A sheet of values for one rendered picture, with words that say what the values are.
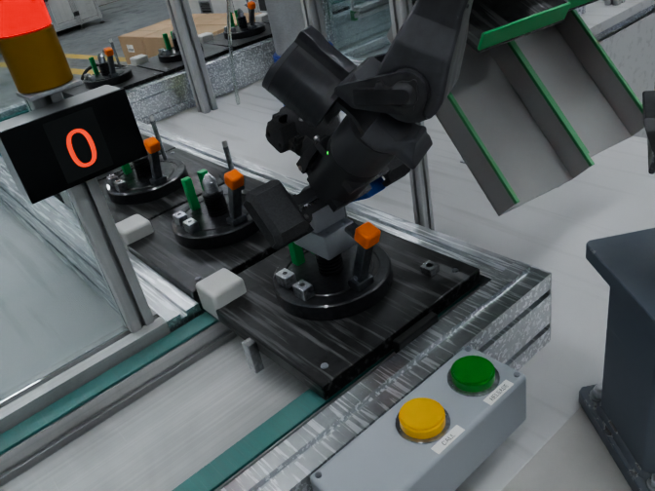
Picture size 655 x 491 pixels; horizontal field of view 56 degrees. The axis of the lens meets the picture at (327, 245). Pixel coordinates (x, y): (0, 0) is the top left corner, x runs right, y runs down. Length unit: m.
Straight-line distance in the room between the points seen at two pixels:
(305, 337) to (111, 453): 0.23
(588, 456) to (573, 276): 0.30
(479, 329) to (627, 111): 0.44
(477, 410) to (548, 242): 0.45
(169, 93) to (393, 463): 1.49
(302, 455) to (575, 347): 0.37
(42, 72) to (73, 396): 0.34
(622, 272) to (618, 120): 0.45
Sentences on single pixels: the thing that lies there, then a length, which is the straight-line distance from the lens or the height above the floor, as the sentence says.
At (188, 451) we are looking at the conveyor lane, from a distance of 0.67.
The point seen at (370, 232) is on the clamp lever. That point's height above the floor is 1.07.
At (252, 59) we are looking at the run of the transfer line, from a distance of 2.00.
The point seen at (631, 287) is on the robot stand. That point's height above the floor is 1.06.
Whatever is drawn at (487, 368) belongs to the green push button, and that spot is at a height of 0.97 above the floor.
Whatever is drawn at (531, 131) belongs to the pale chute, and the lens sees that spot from 0.87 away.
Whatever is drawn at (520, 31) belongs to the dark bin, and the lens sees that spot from 0.75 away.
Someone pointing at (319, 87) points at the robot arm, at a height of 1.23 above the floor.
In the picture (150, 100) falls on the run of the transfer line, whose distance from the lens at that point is 1.85.
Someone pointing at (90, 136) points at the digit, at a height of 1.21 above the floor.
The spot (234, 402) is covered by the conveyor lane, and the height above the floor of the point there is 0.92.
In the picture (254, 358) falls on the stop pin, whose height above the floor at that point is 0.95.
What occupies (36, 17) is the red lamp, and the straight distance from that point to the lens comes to 0.62.
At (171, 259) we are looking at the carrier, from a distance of 0.87.
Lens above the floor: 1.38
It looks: 31 degrees down
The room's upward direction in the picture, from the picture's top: 12 degrees counter-clockwise
